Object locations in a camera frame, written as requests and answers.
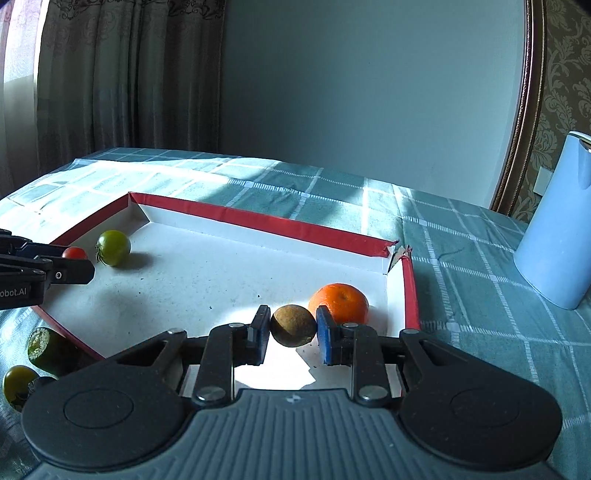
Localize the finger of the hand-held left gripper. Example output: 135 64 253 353
0 228 70 259
0 253 96 288

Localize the sheer white curtain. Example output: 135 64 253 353
0 0 51 199

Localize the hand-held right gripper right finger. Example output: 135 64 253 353
315 305 467 408

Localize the green tomato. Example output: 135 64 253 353
2 366 42 411
95 230 132 267

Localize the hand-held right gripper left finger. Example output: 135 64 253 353
108 305 273 408

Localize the light blue kettle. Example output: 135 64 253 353
513 130 591 311

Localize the green cucumber piece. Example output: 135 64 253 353
26 327 81 377

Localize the red cardboard tray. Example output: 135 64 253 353
34 191 422 402

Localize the green checked tablecloth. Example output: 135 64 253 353
0 147 591 480

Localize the white wall socket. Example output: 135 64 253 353
533 167 553 197

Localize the dark wooden frame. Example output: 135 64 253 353
489 0 548 217

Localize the patterned brown curtain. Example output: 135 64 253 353
34 0 227 155

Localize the orange tangerine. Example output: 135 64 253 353
308 283 370 326

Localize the brown longan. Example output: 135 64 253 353
270 305 318 348

